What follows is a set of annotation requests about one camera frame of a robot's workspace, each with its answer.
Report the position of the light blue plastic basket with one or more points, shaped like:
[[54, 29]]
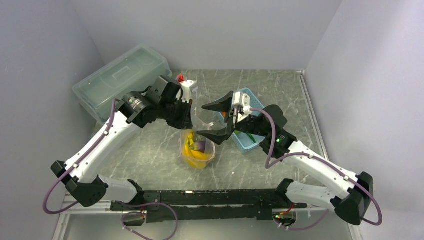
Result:
[[241, 140]]

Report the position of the dark purple eggplant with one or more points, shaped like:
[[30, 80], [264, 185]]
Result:
[[199, 146]]

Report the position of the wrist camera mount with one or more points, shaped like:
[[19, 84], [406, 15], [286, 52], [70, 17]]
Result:
[[167, 90], [241, 103]]

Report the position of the green chili pepper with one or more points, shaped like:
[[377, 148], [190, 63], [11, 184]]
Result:
[[251, 137]]

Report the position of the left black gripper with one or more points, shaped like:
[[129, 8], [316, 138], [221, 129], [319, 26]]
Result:
[[185, 122]]

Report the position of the clear zip top bag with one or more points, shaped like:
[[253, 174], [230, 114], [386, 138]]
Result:
[[202, 121]]

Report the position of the clear green storage box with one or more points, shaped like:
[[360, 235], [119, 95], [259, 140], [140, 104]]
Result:
[[135, 70]]

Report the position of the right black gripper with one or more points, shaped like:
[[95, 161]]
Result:
[[219, 135]]

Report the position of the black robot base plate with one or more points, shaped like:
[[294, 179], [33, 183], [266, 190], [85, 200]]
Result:
[[184, 205]]

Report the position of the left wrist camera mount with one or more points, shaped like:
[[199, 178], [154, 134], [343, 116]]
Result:
[[167, 90]]

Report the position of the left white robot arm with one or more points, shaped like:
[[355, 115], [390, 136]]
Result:
[[81, 173]]

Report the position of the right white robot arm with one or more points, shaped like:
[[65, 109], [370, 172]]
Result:
[[341, 191]]

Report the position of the yellow banana bunch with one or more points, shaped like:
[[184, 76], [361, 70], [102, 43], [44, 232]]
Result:
[[195, 159]]

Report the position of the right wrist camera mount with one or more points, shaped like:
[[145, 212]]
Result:
[[241, 103]]

